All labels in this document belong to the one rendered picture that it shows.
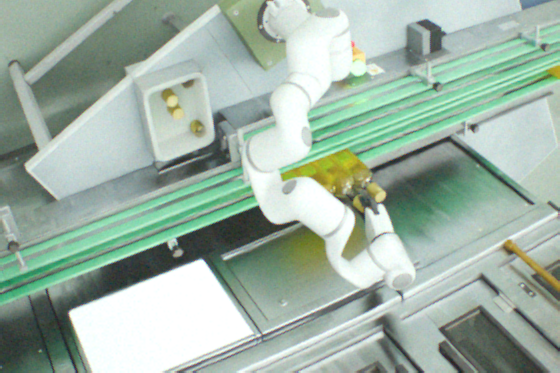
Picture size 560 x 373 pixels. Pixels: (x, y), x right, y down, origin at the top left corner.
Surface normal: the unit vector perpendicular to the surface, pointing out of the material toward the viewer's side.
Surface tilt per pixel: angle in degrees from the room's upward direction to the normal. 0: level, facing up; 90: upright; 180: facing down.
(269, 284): 90
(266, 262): 90
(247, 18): 3
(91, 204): 90
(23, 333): 90
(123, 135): 0
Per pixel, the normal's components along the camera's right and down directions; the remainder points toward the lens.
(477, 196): -0.09, -0.80
